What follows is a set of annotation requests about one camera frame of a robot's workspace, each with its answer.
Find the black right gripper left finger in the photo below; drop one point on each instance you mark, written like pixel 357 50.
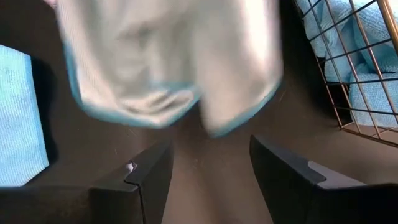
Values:
pixel 93 205

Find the blue microfiber towel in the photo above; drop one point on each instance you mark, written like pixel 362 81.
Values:
pixel 342 59
pixel 373 99
pixel 18 124

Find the white towel with blue trim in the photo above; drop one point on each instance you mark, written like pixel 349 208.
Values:
pixel 155 62

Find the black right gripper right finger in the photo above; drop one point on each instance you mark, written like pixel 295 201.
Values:
pixel 326 205

